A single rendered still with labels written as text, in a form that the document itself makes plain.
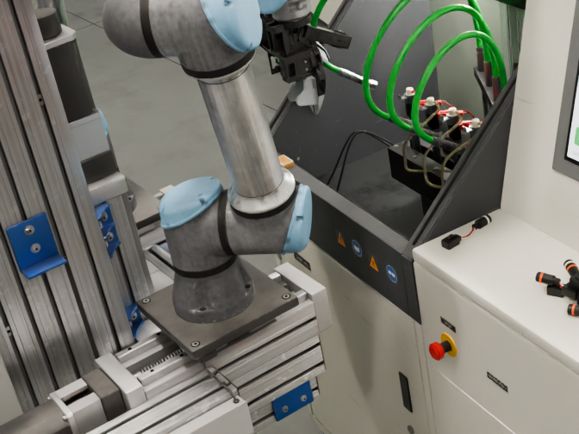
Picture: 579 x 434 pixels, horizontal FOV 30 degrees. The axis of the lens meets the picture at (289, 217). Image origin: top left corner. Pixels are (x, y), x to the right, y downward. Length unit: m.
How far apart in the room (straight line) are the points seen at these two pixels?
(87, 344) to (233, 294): 0.31
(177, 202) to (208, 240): 0.08
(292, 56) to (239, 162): 0.42
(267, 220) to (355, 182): 0.95
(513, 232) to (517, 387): 0.32
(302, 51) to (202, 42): 0.56
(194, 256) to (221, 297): 0.09
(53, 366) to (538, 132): 1.01
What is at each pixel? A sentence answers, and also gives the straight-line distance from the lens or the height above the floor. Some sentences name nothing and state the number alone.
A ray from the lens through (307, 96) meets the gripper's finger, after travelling 2.14.
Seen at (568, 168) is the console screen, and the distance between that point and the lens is 2.06.
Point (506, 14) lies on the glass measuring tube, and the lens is 2.52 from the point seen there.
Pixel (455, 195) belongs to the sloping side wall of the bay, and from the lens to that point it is 2.15.
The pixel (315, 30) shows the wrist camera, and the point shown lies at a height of 1.39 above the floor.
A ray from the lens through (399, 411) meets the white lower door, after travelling 2.55.
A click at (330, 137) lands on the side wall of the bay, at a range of 2.76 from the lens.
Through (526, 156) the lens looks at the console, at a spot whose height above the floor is 1.11.
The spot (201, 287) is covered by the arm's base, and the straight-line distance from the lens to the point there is 1.90.
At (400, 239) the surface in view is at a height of 0.95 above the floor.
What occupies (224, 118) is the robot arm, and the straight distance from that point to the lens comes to 1.67.
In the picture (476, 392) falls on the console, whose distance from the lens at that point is 2.16.
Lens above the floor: 2.11
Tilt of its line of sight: 29 degrees down
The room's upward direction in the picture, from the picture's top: 11 degrees counter-clockwise
